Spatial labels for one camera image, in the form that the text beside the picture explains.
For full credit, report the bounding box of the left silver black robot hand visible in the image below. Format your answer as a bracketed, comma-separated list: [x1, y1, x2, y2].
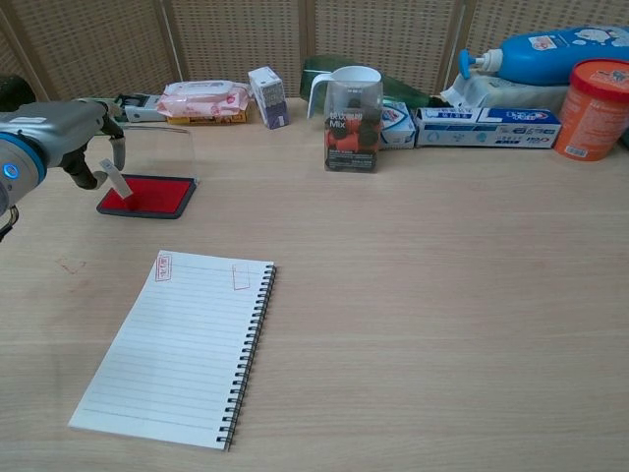
[0, 97, 127, 193]

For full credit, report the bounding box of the red-faced rubber stamp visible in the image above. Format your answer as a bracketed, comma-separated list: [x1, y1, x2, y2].
[99, 157, 134, 201]

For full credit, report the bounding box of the white lined spiral notebook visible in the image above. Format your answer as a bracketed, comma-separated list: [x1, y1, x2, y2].
[67, 249, 278, 452]

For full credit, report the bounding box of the black printed sauce bottle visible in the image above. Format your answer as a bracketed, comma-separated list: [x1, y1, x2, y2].
[0, 73, 35, 114]

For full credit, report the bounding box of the red ink pad clear lid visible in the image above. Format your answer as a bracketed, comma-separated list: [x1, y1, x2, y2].
[96, 123, 201, 220]

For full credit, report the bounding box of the pink wet wipes pack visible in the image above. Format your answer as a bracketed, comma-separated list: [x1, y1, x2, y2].
[155, 80, 253, 119]

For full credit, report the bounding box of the flat yellow box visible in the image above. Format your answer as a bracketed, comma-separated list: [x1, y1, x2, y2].
[166, 111, 248, 127]

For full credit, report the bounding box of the wooden perforated folding screen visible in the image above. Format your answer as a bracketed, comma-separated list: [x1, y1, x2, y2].
[0, 0, 629, 107]

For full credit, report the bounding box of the white purple small carton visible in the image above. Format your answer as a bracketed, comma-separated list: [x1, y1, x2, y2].
[248, 66, 291, 130]

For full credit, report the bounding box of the green glass bottle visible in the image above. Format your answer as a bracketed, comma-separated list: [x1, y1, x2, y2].
[299, 57, 443, 109]

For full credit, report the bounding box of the dark snack pouch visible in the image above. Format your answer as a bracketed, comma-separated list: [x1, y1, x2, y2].
[322, 81, 384, 174]

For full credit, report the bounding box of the blue white soap box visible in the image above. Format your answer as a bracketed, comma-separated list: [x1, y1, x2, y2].
[378, 100, 417, 150]

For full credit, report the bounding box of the blue white toothpaste box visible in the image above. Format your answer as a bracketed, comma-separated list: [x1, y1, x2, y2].
[414, 106, 563, 149]

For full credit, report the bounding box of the white refill pouch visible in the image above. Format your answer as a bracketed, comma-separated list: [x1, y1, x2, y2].
[440, 73, 574, 112]

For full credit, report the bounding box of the blue pump bottle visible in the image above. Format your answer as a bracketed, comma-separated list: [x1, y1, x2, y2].
[459, 25, 629, 88]

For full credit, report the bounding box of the orange cylindrical tub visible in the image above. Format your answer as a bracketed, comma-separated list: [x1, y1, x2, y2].
[554, 58, 629, 162]

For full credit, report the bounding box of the white plastic handled cup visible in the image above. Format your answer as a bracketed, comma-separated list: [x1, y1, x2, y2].
[307, 66, 383, 119]

